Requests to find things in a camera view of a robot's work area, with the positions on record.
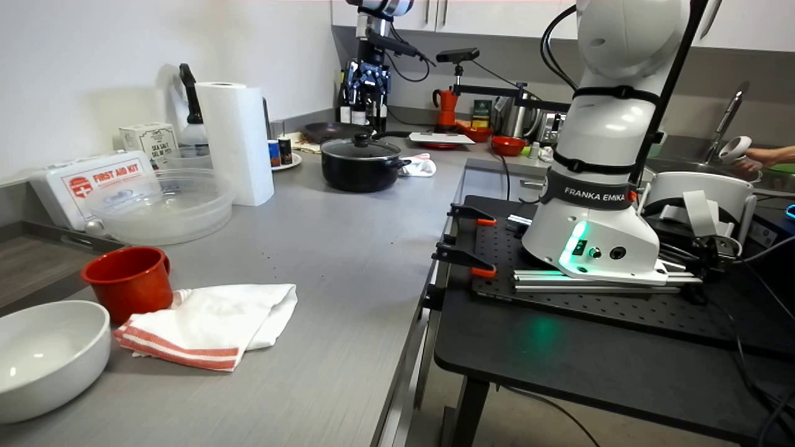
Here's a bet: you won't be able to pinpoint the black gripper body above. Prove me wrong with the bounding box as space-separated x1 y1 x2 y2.
339 34 392 113

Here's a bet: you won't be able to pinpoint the glass lid with black knob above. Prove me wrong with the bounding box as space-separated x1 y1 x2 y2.
322 128 404 156

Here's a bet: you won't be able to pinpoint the person forearm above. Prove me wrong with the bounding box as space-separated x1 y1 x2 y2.
718 135 795 180

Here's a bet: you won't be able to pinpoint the black cooking pot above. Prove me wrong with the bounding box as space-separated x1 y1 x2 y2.
320 135 408 194

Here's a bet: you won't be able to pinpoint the small white cloth red stripe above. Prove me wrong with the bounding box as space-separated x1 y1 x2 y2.
400 152 439 180

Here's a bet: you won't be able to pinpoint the white flat plate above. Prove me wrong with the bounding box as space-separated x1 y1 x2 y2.
408 128 476 152

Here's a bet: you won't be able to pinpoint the small plate with cans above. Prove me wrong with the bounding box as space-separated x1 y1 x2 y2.
266 132 306 173

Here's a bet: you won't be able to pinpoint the white paper towel roll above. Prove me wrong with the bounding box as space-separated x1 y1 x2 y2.
197 79 279 208

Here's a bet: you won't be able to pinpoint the red bowl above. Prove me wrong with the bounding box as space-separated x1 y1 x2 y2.
488 135 528 159

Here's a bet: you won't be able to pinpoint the stainless steel kettle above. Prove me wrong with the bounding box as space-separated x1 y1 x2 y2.
500 89 547 141

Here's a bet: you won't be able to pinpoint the spray bottle with black trigger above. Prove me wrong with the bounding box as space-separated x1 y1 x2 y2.
173 61 213 168

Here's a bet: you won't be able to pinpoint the clear plastic bowl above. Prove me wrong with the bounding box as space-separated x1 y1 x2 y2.
97 168 238 249

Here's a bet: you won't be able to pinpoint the white patterned mug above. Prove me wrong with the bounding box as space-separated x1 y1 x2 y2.
113 122 180 168

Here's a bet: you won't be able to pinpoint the large white towel red stripes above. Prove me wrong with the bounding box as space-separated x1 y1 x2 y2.
112 284 301 374

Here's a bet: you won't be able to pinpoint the white first aid kit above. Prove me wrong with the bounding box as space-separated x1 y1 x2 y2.
28 148 163 234

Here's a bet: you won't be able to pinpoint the red plastic cup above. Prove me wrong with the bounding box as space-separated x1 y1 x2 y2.
80 244 177 327

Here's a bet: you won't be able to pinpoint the black perforated breadboard plate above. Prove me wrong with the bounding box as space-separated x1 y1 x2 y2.
449 194 795 346

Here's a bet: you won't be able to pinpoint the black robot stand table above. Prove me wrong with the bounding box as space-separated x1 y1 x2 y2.
431 194 795 447

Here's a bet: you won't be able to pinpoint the metal sink faucet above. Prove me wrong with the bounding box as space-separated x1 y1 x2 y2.
702 79 752 163

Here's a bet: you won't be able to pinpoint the white ceramic bowl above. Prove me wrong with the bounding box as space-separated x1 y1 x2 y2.
0 297 113 428

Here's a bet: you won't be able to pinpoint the black clamp with orange handle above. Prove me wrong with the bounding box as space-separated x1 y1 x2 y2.
447 203 503 231
431 240 502 284

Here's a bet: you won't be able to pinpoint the white wall cabinet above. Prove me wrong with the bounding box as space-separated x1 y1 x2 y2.
331 0 795 54

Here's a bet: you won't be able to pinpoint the aluminium extrusion rail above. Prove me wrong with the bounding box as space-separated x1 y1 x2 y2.
511 257 706 297

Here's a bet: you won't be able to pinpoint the black cable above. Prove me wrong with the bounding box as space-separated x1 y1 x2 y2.
628 0 715 189

